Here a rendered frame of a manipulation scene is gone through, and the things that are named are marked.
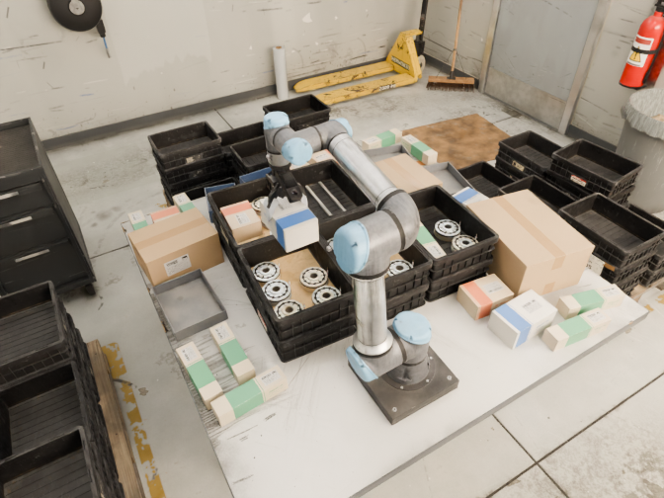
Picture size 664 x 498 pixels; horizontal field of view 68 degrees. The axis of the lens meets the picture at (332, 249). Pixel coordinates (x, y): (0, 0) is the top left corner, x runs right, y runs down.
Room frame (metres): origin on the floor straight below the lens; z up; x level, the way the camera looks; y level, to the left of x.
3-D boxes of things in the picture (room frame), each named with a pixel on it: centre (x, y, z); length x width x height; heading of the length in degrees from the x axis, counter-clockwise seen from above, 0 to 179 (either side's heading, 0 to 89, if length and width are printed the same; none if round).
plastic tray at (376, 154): (2.27, -0.29, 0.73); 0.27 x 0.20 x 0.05; 104
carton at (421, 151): (2.37, -0.49, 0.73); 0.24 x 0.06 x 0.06; 29
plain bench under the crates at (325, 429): (1.51, -0.10, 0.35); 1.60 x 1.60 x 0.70; 29
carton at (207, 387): (0.95, 0.45, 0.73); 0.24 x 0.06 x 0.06; 34
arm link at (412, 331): (0.95, -0.23, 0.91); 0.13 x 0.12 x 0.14; 120
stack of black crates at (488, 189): (2.59, -0.99, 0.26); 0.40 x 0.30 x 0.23; 29
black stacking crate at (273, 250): (1.24, 0.13, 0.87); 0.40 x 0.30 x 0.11; 26
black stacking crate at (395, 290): (1.37, -0.14, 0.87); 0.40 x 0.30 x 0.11; 26
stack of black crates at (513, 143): (2.78, -1.34, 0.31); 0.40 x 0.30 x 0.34; 29
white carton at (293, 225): (1.31, 0.14, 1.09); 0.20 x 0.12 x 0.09; 29
